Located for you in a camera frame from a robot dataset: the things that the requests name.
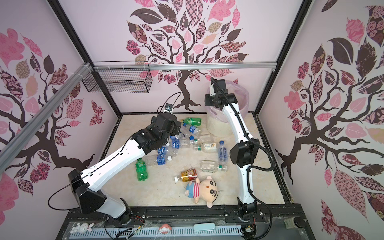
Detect white bin pink liner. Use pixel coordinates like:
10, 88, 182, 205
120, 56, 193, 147
205, 80, 250, 141

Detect Pocari Sweat blue bottle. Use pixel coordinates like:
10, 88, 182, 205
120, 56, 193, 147
182, 123, 202, 136

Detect green bottle yellow cap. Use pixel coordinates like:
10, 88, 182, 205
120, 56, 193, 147
135, 158, 149, 182

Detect clear bottle blue label front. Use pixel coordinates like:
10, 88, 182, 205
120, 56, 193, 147
143, 155, 173, 166

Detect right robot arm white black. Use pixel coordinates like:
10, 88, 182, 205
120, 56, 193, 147
205, 78, 259, 221

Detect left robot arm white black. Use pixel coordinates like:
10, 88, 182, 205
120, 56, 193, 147
68, 113, 182, 225

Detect blue cap bottle upper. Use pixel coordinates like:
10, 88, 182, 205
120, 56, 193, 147
170, 133, 186, 140

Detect blue cap bottle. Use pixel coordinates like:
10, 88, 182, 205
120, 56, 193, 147
170, 133, 186, 140
157, 146, 178, 157

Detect blue label bottle centre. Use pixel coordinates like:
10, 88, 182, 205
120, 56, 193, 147
169, 139, 193, 149

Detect blue cap bottle lower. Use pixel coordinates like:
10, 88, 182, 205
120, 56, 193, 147
157, 146, 178, 157

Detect green bottle at back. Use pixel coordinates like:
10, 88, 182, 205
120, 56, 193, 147
182, 117, 202, 126

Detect red yellow label tea bottle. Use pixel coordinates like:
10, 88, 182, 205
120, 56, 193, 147
174, 168, 198, 183

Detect clear bottle green cap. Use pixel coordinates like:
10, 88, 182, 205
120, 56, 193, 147
200, 160, 227, 173

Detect upright blue label water bottle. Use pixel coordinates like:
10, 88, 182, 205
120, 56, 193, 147
218, 141, 228, 164

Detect cartoon boy plush doll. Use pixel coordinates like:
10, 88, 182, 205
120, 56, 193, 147
185, 176, 219, 209

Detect red white small figurine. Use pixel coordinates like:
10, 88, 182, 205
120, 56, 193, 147
159, 224, 172, 235

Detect teal eraser block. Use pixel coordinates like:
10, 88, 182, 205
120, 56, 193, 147
193, 223, 216, 232

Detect white bunny figurine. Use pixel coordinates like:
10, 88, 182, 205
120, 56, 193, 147
70, 223, 95, 234

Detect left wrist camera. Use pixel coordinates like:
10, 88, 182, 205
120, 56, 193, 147
164, 103, 173, 114

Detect black wire basket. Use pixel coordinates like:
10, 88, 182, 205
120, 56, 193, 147
82, 60, 153, 94

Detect aluminium rail back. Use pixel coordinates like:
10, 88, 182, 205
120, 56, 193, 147
93, 62, 277, 71

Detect aluminium rail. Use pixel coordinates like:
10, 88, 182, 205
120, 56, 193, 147
1, 63, 92, 173
93, 62, 277, 71

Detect black corrugated right cable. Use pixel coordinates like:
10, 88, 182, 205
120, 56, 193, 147
209, 77, 276, 240

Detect white cable duct strip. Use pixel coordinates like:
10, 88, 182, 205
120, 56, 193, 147
64, 226, 242, 240

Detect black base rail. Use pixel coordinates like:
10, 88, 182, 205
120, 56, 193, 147
56, 204, 315, 240

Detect aluminium rail left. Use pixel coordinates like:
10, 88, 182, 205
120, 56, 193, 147
1, 63, 92, 173

